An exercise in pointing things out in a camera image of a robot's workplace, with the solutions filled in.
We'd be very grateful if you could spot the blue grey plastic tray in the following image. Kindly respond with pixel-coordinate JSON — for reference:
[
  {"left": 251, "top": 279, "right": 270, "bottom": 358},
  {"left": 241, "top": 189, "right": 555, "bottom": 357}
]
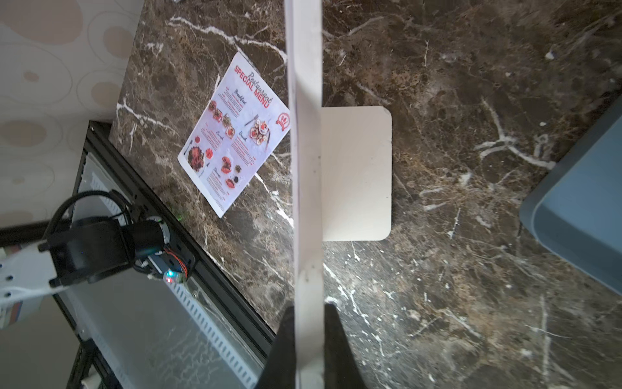
[{"left": 519, "top": 100, "right": 621, "bottom": 293}]

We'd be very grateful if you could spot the white menu holder stand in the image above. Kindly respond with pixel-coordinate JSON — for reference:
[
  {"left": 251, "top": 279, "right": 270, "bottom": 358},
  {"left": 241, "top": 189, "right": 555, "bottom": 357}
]
[{"left": 284, "top": 1, "right": 392, "bottom": 388}]

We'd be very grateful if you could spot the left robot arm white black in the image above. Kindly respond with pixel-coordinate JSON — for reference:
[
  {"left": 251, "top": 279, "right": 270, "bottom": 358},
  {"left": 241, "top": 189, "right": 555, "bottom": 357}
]
[{"left": 1, "top": 190, "right": 195, "bottom": 328}]

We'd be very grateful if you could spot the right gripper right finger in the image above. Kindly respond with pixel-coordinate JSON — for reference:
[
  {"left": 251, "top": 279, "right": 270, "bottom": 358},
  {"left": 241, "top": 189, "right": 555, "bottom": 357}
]
[{"left": 324, "top": 304, "right": 366, "bottom": 389}]

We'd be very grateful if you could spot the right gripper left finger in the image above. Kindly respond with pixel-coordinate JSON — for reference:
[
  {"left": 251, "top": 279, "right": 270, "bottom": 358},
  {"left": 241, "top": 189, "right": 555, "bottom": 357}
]
[{"left": 255, "top": 306, "right": 296, "bottom": 389}]

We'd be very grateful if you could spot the old menu sheet red print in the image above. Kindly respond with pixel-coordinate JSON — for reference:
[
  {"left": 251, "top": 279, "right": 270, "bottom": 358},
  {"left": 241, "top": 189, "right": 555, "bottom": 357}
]
[{"left": 178, "top": 53, "right": 291, "bottom": 217}]

